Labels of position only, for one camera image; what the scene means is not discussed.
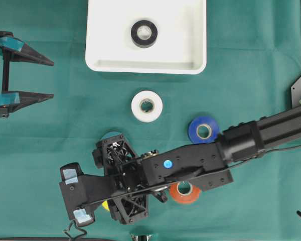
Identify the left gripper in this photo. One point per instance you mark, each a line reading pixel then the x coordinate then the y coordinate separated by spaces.
pixel 15 50

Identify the white tape roll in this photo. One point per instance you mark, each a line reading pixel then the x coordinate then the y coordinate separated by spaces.
pixel 146 106

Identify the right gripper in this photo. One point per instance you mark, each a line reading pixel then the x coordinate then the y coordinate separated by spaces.
pixel 118 159

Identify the blue tape roll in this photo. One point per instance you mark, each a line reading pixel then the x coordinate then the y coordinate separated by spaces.
pixel 203 129

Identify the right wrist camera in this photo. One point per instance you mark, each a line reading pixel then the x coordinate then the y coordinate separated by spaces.
pixel 83 193

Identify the silver stand at edge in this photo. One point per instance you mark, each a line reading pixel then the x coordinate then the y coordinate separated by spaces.
pixel 141 237

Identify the yellow tape roll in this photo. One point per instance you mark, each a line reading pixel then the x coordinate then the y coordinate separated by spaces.
pixel 105 205

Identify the orange tape roll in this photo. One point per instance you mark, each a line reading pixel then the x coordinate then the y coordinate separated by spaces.
pixel 184 192

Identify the green tape roll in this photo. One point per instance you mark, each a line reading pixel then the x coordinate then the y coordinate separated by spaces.
pixel 110 134

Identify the white plastic case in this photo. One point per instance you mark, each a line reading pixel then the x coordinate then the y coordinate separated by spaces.
pixel 164 37

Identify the black tape roll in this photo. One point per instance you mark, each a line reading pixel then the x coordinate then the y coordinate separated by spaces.
pixel 144 33

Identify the green table cloth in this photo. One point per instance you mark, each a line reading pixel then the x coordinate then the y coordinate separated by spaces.
pixel 253 57

